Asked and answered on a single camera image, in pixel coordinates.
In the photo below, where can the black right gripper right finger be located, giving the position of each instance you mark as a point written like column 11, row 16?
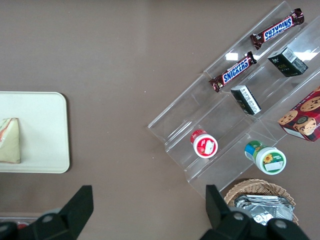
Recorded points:
column 217, row 210

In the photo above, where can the cream plastic tray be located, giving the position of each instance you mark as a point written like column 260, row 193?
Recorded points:
column 45, row 130

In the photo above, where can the snickers chocolate bar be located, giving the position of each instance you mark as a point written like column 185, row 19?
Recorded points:
column 277, row 27
column 235, row 71

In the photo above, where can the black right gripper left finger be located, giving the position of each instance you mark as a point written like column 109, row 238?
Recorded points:
column 80, row 210

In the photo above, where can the red lidded yogurt cup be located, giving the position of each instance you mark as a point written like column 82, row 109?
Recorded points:
column 205, row 145

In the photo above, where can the silver foil container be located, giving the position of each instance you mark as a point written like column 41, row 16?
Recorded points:
column 262, row 207

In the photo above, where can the small dark green box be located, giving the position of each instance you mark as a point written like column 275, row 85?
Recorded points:
column 287, row 62
column 246, row 100

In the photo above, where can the clear acrylic stepped stand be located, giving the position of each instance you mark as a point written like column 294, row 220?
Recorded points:
column 180, row 117

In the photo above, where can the tan wicker basket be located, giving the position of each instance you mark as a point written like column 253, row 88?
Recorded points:
column 250, row 187

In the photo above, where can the red cookie box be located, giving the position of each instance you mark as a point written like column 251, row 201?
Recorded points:
column 305, row 117

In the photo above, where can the green lidded yogurt cup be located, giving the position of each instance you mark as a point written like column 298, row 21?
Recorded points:
column 267, row 158

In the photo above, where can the red cola bottle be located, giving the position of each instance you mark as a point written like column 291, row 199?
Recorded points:
column 22, row 226

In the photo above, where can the triangular sandwich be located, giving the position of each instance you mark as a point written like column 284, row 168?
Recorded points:
column 10, row 142

